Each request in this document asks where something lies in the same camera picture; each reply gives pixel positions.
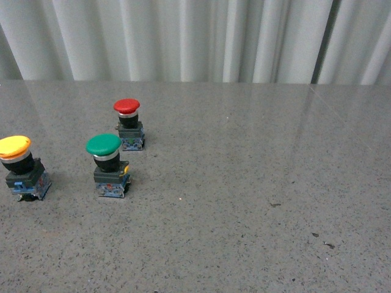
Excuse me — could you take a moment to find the white pleated curtain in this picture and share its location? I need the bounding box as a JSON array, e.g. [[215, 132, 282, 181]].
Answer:
[[1, 1, 390, 85]]

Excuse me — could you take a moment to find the red mushroom push button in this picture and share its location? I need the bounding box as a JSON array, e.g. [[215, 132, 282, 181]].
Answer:
[[113, 98, 145, 151]]

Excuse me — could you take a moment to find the green mushroom push button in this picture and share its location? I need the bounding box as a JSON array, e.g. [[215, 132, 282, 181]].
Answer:
[[86, 134, 130, 198]]

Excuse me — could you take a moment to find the yellow mushroom push button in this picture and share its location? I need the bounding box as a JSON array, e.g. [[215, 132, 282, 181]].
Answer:
[[1, 135, 51, 201]]

